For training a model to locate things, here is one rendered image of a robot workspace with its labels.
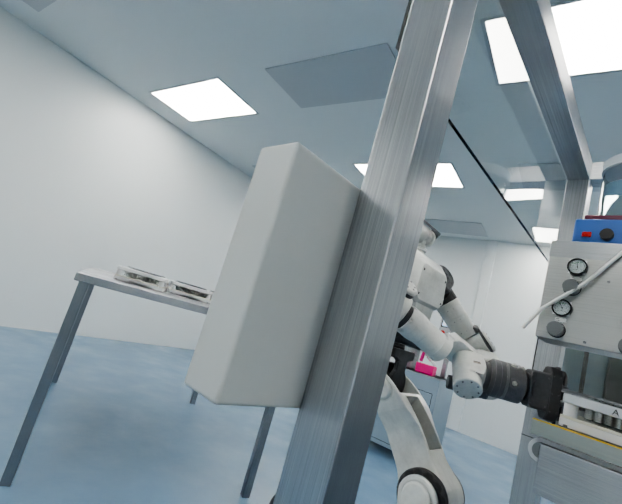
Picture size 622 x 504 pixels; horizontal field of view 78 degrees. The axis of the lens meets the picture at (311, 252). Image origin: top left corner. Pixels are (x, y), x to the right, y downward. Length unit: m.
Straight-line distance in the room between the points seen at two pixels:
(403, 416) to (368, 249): 0.87
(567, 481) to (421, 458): 0.37
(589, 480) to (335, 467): 0.69
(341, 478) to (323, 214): 0.27
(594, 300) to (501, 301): 5.39
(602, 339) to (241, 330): 0.79
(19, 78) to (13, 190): 1.10
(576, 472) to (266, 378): 0.76
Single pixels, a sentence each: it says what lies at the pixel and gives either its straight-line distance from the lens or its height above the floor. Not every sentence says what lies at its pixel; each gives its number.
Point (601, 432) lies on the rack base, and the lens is 1.05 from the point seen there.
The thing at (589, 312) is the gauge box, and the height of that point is 1.12.
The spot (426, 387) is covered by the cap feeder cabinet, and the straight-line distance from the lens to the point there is 3.65.
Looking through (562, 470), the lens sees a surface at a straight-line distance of 1.04.
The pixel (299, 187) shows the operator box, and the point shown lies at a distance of 0.39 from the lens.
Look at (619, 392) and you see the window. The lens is 6.34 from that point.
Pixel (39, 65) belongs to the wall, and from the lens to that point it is 5.10.
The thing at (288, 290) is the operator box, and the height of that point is 0.96.
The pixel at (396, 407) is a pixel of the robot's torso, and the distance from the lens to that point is 1.24.
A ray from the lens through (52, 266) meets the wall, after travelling 5.06.
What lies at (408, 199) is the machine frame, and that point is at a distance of 0.44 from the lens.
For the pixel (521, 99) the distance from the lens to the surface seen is 1.02.
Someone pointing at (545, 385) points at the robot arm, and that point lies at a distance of 1.07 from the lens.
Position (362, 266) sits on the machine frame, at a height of 1.01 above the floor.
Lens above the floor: 0.94
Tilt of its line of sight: 10 degrees up
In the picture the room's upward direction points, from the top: 16 degrees clockwise
